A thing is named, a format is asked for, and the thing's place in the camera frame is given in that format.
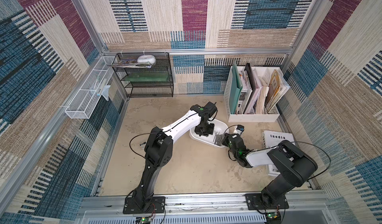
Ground white plastic storage box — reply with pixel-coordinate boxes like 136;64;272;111
189;119;228;148

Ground white desktop file organizer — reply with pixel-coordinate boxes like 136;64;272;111
224;66;281;123

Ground brown envelopes in organizer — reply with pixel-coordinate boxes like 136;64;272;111
265;69;290;113

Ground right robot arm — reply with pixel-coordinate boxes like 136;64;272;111
222;125;318;211

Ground white Inedia magazine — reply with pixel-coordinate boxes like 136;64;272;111
262;130;294;177

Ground steel nail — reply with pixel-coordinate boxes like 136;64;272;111
213;132;225;146

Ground green folder in organizer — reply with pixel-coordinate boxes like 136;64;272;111
229;65;242;114

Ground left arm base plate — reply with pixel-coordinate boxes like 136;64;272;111
122;196;166;215

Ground black wire mesh shelf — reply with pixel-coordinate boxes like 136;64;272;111
110;52;174;98

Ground white round device on shelf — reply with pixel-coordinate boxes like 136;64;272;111
137;55;156;65

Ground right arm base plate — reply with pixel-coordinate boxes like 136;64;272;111
244;193;289;211

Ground magazines on black shelf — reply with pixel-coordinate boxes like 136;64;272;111
108;59;156;68

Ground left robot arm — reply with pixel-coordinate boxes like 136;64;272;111
131;102;217;211

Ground black binder in organizer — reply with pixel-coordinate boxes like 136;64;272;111
244;63;257;91

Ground green tray in shelf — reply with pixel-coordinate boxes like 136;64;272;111
122;72;170;82

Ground white wire wall basket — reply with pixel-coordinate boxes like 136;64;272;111
65;56;114;119

